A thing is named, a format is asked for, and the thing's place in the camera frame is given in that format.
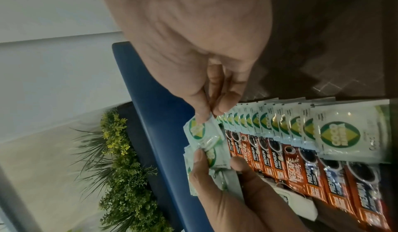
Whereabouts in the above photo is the person's left hand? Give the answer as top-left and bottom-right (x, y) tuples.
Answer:
(189, 149), (315, 232)

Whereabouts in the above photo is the person's right hand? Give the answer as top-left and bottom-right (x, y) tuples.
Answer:
(93, 0), (274, 124)

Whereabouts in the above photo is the stack of white green packets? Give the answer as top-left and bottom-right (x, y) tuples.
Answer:
(183, 144), (247, 200)

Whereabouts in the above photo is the white green sachet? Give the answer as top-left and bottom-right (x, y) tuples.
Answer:
(183, 113), (232, 171)

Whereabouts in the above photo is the white paper packet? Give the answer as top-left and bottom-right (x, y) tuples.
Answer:
(262, 177), (318, 222)

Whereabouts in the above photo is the row of orange coffee packets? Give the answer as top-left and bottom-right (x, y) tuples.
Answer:
(224, 129), (393, 231)

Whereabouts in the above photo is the blue padded bench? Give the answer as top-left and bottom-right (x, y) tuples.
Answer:
(112, 42), (220, 232)

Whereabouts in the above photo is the row of white green packets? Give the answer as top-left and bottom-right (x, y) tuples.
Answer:
(216, 98), (391, 164)

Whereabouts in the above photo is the black planter box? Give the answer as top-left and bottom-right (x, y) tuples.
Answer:
(124, 101), (176, 229)

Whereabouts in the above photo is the green artificial plant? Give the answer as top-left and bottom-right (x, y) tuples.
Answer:
(70, 108), (175, 232)

